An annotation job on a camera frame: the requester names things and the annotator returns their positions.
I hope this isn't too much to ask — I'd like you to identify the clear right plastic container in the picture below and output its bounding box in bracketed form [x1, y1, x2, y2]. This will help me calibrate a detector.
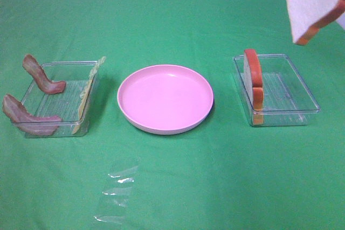
[232, 54, 320, 127]

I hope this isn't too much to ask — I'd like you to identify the bacon strip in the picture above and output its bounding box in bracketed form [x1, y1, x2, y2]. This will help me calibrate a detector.
[2, 94, 62, 136]
[22, 54, 66, 94]

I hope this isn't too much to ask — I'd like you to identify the yellow cheese slice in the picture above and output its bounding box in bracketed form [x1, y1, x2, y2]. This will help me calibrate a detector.
[72, 81, 93, 136]

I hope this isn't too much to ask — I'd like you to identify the pink round plate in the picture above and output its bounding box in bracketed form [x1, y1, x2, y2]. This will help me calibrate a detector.
[117, 65, 214, 135]

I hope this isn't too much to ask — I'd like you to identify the clear tape patch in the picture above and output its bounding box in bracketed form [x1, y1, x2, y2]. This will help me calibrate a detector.
[90, 157, 141, 229]

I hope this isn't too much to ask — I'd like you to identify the white bread slice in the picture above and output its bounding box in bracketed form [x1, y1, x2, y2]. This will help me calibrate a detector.
[286, 0, 344, 45]

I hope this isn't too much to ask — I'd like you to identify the green lettuce leaf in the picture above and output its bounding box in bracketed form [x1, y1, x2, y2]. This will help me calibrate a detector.
[80, 56, 106, 100]

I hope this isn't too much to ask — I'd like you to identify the clear left plastic container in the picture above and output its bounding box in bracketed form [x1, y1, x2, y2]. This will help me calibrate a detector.
[21, 61, 99, 138]

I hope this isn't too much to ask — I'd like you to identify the upright bread slice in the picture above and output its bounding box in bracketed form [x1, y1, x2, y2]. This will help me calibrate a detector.
[243, 48, 264, 126]

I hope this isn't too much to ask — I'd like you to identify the clear plastic container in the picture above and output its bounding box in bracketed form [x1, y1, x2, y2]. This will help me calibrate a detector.
[21, 61, 99, 138]
[232, 54, 320, 127]

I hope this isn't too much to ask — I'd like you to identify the green tablecloth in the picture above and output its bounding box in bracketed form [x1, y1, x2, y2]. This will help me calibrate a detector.
[1, 0, 344, 229]

